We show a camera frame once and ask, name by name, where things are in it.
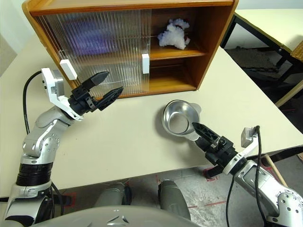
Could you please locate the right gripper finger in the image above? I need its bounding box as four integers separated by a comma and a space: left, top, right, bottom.
195, 138, 209, 154
191, 122, 223, 148

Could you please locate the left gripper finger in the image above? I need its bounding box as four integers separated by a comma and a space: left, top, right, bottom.
81, 71, 110, 92
96, 86, 124, 111

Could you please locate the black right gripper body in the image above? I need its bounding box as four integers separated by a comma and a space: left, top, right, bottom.
205, 137, 239, 169

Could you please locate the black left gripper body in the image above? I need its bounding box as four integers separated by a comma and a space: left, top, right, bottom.
68, 86, 100, 116

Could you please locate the white door handle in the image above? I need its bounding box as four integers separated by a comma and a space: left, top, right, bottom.
59, 59, 79, 80
141, 53, 150, 74

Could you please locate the stainless steel bowl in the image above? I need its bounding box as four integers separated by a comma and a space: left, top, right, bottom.
162, 99, 203, 142

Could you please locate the purple tissue pack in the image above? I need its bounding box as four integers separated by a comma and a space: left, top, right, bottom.
62, 20, 119, 56

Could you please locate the ribbed clear sliding cabinet door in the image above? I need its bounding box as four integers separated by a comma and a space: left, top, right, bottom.
33, 10, 143, 97
59, 9, 152, 95

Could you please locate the white snowman plush toy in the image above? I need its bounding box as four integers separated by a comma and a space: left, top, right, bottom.
157, 18, 191, 50

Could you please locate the wooden cabinet shelf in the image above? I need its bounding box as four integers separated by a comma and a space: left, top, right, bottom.
149, 46, 206, 61

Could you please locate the wooden cabinet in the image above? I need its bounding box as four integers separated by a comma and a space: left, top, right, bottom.
21, 0, 240, 99

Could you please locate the wooden stick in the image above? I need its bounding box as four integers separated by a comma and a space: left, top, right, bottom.
264, 155, 288, 187

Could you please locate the grey rounded robot leg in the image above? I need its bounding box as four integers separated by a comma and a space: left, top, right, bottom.
158, 180, 191, 219
94, 183, 126, 208

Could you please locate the silver robot torso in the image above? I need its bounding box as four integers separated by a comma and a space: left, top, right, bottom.
35, 205, 202, 227

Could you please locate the wicker chair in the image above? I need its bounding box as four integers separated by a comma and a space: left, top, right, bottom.
290, 39, 303, 63

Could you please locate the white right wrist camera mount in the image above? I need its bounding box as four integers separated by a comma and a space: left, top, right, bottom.
222, 126, 261, 175

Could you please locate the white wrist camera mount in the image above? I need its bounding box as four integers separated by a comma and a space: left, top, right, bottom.
222, 126, 261, 175
41, 68, 85, 121

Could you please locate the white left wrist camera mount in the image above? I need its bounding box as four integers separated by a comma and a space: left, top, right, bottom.
41, 68, 85, 121

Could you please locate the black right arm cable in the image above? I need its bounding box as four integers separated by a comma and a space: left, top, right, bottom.
226, 125, 270, 227

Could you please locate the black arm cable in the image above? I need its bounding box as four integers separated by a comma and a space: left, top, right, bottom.
226, 125, 270, 227
22, 70, 43, 134

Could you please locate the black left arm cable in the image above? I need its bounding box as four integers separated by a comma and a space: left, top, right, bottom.
22, 70, 43, 134

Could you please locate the beige table black frame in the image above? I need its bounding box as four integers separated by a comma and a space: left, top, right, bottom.
220, 9, 303, 107

